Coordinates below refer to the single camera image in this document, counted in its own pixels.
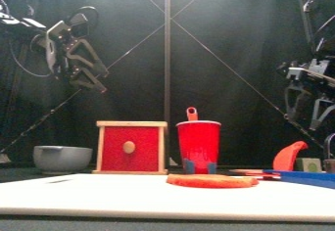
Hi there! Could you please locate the orange-red dough disc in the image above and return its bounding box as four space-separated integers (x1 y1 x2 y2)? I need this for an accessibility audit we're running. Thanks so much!
165 173 260 189

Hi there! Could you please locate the small green cube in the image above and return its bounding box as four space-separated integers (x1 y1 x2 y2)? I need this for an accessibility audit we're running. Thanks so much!
296 158 322 173

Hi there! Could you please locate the pink flat tray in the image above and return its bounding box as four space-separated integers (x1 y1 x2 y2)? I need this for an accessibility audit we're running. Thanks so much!
228 167 282 174

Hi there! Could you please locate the red plastic cup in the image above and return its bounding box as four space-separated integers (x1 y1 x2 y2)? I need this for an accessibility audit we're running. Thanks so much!
174 119 222 175

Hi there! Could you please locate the wooden box with red drawer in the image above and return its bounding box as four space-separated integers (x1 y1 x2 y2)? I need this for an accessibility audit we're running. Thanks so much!
92 120 169 176

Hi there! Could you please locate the grey plastic bowl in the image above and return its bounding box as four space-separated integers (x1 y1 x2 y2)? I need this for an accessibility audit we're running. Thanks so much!
33 145 94 175

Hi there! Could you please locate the white cutting board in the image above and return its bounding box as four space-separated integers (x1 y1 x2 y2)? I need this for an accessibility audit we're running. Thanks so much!
0 172 335 224

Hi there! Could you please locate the thin diagonal brace wire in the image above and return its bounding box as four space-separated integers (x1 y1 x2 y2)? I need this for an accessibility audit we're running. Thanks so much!
126 0 326 142
0 0 221 154

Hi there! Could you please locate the dark vertical frame pole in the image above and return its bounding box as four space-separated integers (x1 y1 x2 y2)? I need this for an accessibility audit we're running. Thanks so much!
164 0 172 168

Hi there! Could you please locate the blue handled red round tool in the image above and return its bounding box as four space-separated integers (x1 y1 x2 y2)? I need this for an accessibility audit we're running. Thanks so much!
242 168 335 190

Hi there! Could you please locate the red spoon handle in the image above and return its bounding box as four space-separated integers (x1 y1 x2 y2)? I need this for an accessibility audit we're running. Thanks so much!
185 106 200 122

